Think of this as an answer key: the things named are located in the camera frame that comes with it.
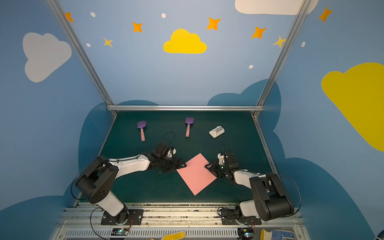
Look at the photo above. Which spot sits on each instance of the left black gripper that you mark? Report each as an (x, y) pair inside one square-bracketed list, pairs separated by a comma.
[(169, 162)]

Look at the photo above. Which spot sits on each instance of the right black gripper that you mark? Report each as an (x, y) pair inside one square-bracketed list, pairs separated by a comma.
[(217, 167)]

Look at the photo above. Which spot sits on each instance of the pink square paper sheet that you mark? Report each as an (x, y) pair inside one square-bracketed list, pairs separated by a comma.
[(195, 175)]

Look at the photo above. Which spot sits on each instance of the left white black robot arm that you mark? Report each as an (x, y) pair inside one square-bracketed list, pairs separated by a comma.
[(97, 179)]

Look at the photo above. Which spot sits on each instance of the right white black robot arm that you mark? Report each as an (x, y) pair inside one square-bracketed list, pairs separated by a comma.
[(270, 198)]

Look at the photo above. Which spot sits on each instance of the white small plastic device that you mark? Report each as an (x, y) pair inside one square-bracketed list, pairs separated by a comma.
[(219, 130)]

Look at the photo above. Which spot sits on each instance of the right purple pink spatula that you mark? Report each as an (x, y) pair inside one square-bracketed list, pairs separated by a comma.
[(189, 121)]

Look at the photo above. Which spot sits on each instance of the purple pink spatula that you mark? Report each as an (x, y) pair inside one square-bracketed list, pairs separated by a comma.
[(141, 125), (189, 121)]

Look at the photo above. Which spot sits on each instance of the left purple pink spatula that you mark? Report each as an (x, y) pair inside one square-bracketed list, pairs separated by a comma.
[(141, 125)]

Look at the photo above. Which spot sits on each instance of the yellow glove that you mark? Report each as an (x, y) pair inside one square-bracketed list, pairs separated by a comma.
[(174, 236)]

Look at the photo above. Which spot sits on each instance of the right green circuit board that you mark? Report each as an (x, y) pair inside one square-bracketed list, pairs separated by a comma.
[(245, 234)]

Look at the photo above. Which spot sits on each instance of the green circuit board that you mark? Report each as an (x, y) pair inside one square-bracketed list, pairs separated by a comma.
[(245, 234), (120, 232)]

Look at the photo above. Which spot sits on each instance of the left green circuit board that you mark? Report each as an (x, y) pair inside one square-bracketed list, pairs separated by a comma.
[(120, 232)]

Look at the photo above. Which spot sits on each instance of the blue white glove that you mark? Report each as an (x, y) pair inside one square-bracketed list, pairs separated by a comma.
[(277, 235)]

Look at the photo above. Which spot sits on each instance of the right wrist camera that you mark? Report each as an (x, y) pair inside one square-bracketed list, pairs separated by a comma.
[(222, 159)]

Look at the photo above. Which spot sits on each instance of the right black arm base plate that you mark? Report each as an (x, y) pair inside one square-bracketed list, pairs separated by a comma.
[(233, 217)]

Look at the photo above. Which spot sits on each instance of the aluminium front rail base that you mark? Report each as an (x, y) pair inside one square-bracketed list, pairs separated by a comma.
[(200, 221)]

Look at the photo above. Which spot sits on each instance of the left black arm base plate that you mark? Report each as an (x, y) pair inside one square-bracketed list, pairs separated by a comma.
[(125, 217)]

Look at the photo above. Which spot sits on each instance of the horizontal aluminium frame bar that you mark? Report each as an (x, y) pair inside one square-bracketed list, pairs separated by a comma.
[(184, 108)]

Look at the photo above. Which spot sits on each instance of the left aluminium frame post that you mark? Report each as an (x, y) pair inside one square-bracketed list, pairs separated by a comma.
[(60, 15)]

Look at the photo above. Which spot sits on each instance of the aluminium frame post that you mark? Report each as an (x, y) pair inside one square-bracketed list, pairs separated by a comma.
[(293, 32), (60, 15)]

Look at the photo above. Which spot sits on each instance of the right aluminium frame post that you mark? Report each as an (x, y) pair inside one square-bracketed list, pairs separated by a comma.
[(293, 32)]

